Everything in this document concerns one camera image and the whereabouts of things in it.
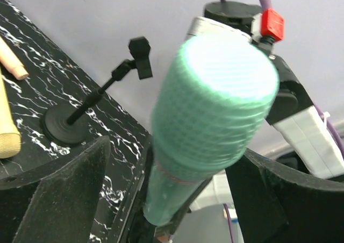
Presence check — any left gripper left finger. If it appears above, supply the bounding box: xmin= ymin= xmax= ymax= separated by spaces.
xmin=1 ymin=136 xmax=110 ymax=243

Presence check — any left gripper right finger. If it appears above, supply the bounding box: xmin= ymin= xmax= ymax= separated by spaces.
xmin=225 ymin=149 xmax=343 ymax=243

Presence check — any green microphone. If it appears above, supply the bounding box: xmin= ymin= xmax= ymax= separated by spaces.
xmin=143 ymin=34 xmax=280 ymax=226

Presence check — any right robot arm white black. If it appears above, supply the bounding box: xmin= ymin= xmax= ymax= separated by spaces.
xmin=266 ymin=55 xmax=343 ymax=179

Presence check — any black round base mic stand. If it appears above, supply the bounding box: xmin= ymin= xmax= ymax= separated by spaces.
xmin=41 ymin=37 xmax=153 ymax=147

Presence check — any yellow microphone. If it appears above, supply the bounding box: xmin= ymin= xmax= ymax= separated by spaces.
xmin=1 ymin=73 xmax=22 ymax=159

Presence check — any pink microphone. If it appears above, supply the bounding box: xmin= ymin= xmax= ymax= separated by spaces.
xmin=0 ymin=38 xmax=29 ymax=80

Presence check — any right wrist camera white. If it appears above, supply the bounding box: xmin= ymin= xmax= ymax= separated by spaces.
xmin=186 ymin=1 xmax=285 ymax=43

